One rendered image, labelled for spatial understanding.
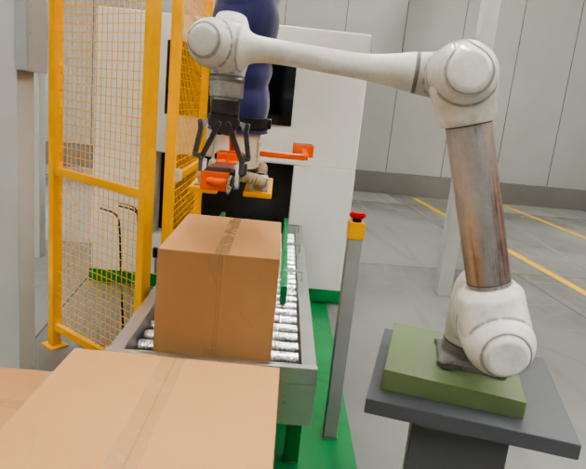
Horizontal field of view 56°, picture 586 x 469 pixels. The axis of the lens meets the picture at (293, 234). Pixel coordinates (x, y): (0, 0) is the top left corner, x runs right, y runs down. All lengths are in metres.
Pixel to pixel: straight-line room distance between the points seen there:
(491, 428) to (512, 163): 10.49
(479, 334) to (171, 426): 0.72
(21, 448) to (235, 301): 1.10
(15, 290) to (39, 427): 1.86
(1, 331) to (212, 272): 1.30
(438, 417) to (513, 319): 0.31
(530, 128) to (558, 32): 1.81
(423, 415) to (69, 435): 0.86
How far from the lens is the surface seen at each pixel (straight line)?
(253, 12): 1.98
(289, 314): 2.51
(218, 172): 1.46
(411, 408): 1.46
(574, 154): 12.41
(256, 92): 2.00
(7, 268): 2.75
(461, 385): 1.51
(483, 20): 4.78
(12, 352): 2.89
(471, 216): 1.29
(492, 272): 1.33
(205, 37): 1.27
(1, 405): 1.82
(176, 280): 1.87
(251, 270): 1.83
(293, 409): 1.94
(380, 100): 10.80
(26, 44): 2.57
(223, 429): 0.91
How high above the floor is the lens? 1.44
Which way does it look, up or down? 13 degrees down
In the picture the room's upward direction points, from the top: 6 degrees clockwise
